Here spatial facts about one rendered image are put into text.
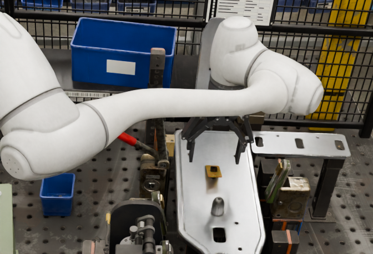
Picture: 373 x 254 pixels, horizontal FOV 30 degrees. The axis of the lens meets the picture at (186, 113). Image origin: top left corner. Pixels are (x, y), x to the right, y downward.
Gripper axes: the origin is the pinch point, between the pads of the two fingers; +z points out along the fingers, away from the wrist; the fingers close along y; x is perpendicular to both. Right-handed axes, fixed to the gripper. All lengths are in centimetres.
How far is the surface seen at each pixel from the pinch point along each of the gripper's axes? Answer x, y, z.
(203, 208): -12.1, -2.7, 7.5
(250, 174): 1.1, 11.1, 7.2
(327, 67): 57, 45, 8
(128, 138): -1.1, -23.0, -5.4
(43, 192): 15, -47, 32
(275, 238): -20.8, 14.8, 8.1
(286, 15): 259, 84, 106
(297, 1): 181, 66, 52
